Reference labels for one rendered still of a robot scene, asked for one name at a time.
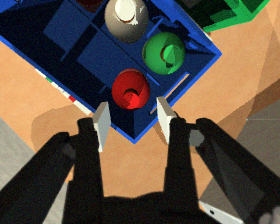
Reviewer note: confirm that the beige paper pick list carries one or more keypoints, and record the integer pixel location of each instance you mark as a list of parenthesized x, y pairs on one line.
[(79, 105)]

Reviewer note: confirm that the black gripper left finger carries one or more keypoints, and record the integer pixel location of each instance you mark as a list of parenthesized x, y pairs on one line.
[(29, 195)]

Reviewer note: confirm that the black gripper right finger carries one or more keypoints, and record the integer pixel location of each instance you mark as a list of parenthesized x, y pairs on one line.
[(251, 187)]

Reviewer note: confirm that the blue crate with dividers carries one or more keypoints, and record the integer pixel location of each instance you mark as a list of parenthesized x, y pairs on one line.
[(57, 40)]

